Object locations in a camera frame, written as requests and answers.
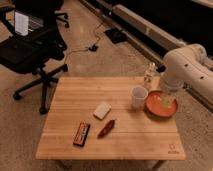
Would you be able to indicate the white sponge block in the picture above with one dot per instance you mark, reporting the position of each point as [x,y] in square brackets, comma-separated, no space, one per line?
[102,109]

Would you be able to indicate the clear plastic bottle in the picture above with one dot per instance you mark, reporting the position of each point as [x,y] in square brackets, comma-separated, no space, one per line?
[148,75]

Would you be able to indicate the orange black candy box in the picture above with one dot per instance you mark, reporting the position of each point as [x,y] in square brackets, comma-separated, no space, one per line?
[81,135]

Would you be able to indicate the white plastic cup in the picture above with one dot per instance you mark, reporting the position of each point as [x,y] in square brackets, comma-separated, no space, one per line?
[139,95]

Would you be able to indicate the wooden folding table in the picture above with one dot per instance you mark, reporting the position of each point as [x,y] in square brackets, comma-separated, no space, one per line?
[91,119]

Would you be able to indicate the orange bowl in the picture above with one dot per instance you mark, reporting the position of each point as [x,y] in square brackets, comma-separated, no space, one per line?
[161,104]

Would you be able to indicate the red chili pepper toy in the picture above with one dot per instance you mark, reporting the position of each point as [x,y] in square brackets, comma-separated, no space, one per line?
[107,128]

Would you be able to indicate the white box on chair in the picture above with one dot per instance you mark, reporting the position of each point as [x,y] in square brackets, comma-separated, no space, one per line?
[21,23]

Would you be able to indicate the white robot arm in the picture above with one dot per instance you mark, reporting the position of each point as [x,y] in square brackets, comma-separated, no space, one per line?
[186,65]

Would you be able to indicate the long grey metal rail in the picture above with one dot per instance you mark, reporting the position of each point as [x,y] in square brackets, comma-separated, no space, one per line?
[151,31]

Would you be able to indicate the black floor mat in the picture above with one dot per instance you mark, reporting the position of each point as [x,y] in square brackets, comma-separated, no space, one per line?
[115,35]

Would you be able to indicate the black office chair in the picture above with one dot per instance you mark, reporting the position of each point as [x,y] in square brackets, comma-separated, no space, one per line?
[27,54]

